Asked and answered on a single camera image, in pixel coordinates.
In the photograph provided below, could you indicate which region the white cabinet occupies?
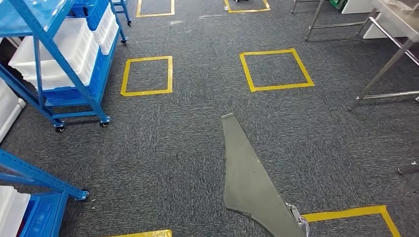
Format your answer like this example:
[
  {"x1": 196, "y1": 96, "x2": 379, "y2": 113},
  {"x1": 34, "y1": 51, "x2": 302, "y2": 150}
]
[{"x1": 341, "y1": 0, "x2": 408, "y2": 40}]

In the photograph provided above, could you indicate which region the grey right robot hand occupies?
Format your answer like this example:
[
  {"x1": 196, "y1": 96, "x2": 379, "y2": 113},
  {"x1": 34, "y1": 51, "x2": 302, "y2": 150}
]
[{"x1": 286, "y1": 203, "x2": 310, "y2": 237}]

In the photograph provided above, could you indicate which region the stainless steel table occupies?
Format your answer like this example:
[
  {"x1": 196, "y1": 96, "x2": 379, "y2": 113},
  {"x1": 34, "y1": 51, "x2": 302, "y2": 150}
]
[
  {"x1": 347, "y1": 0, "x2": 419, "y2": 112},
  {"x1": 291, "y1": 0, "x2": 377, "y2": 42}
]

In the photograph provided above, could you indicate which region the blue wheeled shelf rack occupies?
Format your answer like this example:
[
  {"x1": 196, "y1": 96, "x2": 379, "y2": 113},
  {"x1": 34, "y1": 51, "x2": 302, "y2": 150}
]
[
  {"x1": 0, "y1": 149, "x2": 89, "y2": 237},
  {"x1": 109, "y1": 0, "x2": 132, "y2": 28},
  {"x1": 0, "y1": 0, "x2": 132, "y2": 133}
]

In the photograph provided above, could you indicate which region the black plastic plate part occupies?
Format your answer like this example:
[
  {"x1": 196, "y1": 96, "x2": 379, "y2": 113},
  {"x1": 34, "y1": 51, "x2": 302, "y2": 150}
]
[{"x1": 221, "y1": 113, "x2": 307, "y2": 237}]

